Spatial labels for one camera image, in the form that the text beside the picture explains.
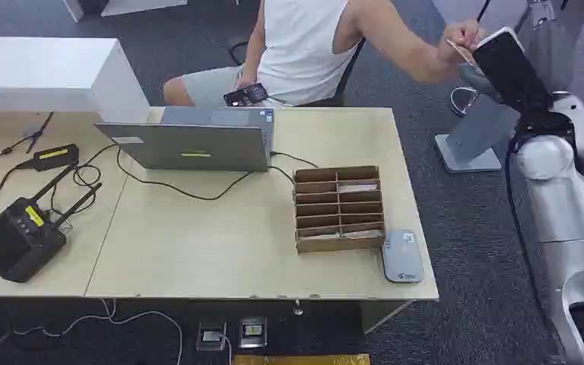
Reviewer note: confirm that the person's right hand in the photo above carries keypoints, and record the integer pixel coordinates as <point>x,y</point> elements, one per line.
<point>245,80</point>

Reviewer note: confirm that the person's left hand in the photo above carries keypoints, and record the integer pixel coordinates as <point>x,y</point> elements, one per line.
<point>461,38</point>

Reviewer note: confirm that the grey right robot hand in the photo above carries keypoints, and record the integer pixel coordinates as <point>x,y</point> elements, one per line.
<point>511,70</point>

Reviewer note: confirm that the black smartphone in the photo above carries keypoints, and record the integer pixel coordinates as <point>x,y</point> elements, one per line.
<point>246,95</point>

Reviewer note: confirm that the pale card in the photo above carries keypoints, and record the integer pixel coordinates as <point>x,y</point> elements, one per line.
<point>463,54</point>

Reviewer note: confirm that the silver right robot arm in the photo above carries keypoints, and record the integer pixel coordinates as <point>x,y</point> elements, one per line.
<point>569,216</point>

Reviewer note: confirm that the person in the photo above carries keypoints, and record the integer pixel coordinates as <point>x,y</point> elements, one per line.
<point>302,45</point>

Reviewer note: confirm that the grey metal stand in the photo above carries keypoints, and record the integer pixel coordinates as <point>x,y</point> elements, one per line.
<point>473,141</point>

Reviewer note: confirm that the grey laptop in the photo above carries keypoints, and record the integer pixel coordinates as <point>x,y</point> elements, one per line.
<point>196,143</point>

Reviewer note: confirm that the white furniture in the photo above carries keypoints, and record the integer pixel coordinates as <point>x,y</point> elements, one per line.
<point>131,5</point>

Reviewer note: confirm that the white card in box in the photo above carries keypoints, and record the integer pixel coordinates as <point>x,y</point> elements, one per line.
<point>357,188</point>

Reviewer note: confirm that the grey card in box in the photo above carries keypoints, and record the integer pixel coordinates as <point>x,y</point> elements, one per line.
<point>317,235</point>
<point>362,233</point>

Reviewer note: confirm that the wooden card box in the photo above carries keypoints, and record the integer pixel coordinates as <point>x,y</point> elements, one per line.
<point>340,242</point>

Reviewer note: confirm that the white cabinet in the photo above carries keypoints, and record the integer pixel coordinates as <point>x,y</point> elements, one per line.
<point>45,70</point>

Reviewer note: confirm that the black power adapter yellow label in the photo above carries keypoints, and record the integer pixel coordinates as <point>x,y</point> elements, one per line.
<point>55,156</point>

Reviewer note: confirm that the small metal desk key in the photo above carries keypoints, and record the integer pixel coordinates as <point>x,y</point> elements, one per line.
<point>298,308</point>

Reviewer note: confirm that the steel floor socket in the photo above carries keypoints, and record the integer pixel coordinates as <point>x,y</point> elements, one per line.
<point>252,332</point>
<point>211,336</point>

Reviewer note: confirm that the pale desk side panel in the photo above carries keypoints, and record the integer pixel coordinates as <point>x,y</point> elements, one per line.
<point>380,313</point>

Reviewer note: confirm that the black router with antennas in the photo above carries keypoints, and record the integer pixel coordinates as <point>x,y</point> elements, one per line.
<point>17,242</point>

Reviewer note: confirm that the yellow floor sheet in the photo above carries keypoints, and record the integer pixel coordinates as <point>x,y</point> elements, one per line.
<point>302,359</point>

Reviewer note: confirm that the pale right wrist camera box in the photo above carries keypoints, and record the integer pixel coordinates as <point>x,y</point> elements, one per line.
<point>576,116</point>

